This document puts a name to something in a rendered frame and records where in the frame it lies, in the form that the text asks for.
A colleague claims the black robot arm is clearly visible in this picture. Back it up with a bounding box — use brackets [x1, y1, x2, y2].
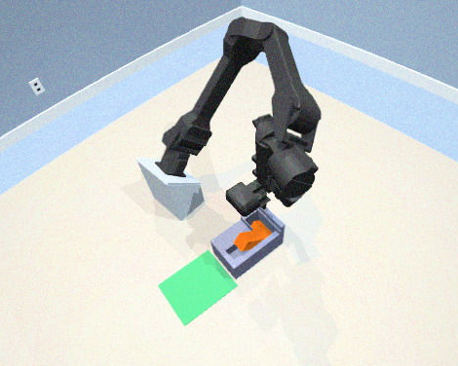
[155, 17, 321, 207]

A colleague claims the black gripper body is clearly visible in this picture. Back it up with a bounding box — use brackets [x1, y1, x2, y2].
[225, 154, 272, 217]

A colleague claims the orange l-shaped part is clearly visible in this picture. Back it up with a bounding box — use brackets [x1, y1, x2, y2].
[234, 221, 272, 252]

